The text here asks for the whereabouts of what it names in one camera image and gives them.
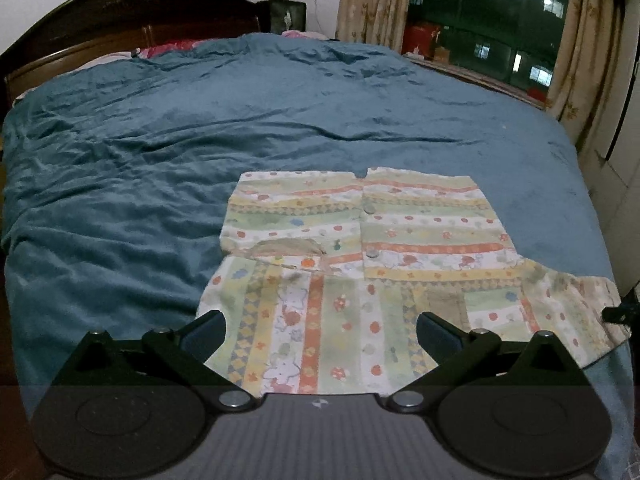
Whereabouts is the colourful patterned child shirt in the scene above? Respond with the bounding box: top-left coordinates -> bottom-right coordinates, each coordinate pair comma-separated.
198,167 -> 629,396

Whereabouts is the teal blue bed blanket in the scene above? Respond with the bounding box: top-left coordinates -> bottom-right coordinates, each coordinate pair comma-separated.
2,34 -> 637,479

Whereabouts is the beige right curtain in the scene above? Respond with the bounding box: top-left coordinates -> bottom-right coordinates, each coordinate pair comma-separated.
546,0 -> 622,152

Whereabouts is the beige curtain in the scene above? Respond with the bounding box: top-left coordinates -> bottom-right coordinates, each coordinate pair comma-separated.
546,0 -> 622,152
336,0 -> 409,52

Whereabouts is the red pink pillow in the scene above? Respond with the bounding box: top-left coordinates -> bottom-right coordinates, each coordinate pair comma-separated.
130,39 -> 203,58

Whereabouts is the red box on windowsill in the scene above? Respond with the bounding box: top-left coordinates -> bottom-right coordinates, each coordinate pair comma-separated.
401,23 -> 442,58

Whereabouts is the dark box by headboard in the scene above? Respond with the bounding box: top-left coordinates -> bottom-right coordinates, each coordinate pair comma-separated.
256,0 -> 307,35

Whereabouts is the dark wooden headboard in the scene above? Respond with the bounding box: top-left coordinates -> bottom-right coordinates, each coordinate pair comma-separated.
1,0 -> 259,104

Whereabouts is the beige left curtain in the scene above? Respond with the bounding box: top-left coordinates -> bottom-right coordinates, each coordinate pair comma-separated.
336,0 -> 409,52

